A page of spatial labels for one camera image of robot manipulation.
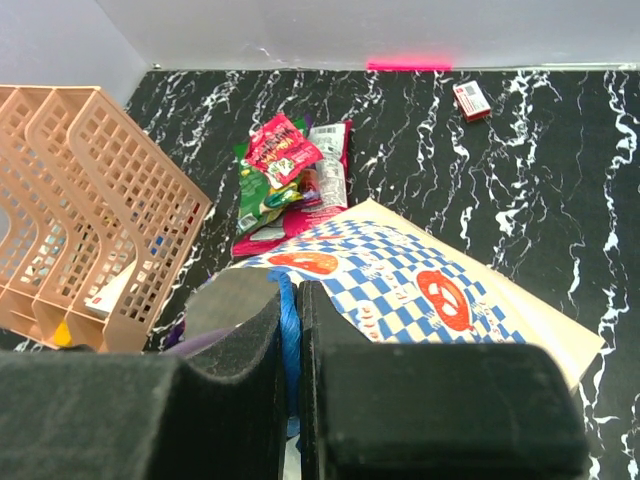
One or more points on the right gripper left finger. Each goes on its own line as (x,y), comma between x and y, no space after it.
(218,415)

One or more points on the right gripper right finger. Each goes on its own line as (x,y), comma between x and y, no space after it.
(429,411)

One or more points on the blue checkered paper bag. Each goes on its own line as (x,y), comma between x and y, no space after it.
(395,283)

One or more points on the green snack packet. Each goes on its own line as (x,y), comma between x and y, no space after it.
(260,203)

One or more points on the purple candy bag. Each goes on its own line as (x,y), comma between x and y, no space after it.
(308,184)

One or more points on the red snack packet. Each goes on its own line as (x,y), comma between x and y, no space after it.
(280,151)

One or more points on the pink chips bag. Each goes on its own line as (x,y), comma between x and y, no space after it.
(333,141)

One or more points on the red white box in organizer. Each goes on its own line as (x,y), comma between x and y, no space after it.
(103,302)

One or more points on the yellow sponge block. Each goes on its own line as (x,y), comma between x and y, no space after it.
(62,336)

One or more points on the orange plastic desk organizer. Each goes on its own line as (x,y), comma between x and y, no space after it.
(86,193)

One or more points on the red white small box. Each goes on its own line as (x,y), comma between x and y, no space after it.
(471,101)

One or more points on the pink tape strip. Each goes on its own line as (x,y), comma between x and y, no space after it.
(407,65)

